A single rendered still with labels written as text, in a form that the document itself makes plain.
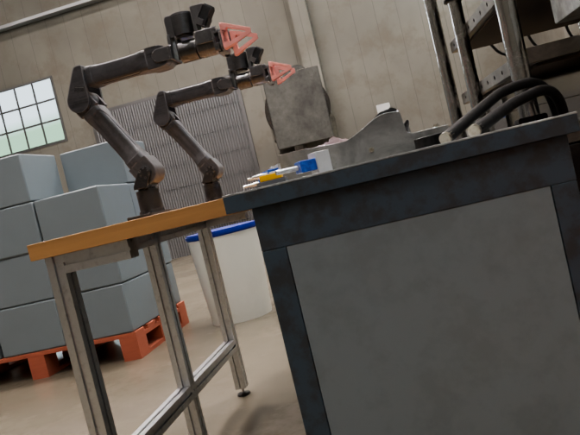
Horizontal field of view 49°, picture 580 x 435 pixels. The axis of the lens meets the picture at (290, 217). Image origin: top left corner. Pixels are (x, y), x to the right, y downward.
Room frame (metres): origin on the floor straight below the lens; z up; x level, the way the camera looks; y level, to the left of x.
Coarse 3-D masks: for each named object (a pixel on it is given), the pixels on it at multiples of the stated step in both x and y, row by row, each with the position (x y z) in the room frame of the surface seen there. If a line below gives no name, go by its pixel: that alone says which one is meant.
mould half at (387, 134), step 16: (368, 128) 1.85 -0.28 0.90; (384, 128) 1.85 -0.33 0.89; (400, 128) 1.84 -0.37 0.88; (432, 128) 1.83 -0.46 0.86; (448, 128) 1.83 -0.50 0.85; (336, 144) 1.86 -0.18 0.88; (352, 144) 1.86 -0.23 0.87; (368, 144) 1.85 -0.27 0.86; (384, 144) 1.85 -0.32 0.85; (400, 144) 1.84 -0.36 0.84; (288, 160) 1.88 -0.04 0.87; (304, 160) 1.87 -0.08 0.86; (336, 160) 1.86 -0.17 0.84; (352, 160) 1.86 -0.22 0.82; (368, 160) 1.85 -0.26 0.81; (288, 176) 1.88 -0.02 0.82
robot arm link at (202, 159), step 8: (176, 120) 2.33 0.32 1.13; (168, 128) 2.31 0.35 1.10; (176, 128) 2.31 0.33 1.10; (184, 128) 2.34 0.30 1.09; (176, 136) 2.32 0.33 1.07; (184, 136) 2.31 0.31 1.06; (184, 144) 2.32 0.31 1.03; (192, 144) 2.31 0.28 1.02; (192, 152) 2.31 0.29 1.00; (200, 152) 2.30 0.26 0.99; (200, 160) 2.30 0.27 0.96; (208, 160) 2.29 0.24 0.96; (216, 160) 2.34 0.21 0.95; (200, 168) 2.30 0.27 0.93; (216, 168) 2.29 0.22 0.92; (216, 176) 2.29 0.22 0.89
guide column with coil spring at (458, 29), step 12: (456, 0) 2.66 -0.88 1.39; (456, 12) 2.67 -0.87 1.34; (456, 24) 2.67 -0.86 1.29; (456, 36) 2.69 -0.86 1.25; (468, 36) 2.67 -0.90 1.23; (468, 48) 2.66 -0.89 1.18; (468, 60) 2.66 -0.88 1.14; (468, 72) 2.67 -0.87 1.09; (468, 84) 2.68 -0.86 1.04; (480, 96) 2.67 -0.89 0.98
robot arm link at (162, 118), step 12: (204, 84) 2.29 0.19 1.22; (216, 84) 2.28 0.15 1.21; (168, 96) 2.31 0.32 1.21; (180, 96) 2.31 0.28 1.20; (192, 96) 2.30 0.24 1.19; (204, 96) 2.29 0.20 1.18; (216, 96) 2.33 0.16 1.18; (156, 108) 2.31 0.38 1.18; (168, 108) 2.38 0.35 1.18; (156, 120) 2.31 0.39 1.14; (168, 120) 2.30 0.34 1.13
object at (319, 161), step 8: (320, 152) 1.48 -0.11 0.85; (328, 152) 1.49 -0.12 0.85; (312, 160) 1.48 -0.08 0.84; (320, 160) 1.48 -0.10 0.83; (328, 160) 1.49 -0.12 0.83; (288, 168) 1.48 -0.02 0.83; (296, 168) 1.48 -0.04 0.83; (304, 168) 1.47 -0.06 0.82; (312, 168) 1.48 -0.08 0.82; (320, 168) 1.48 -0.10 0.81; (328, 168) 1.49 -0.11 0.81
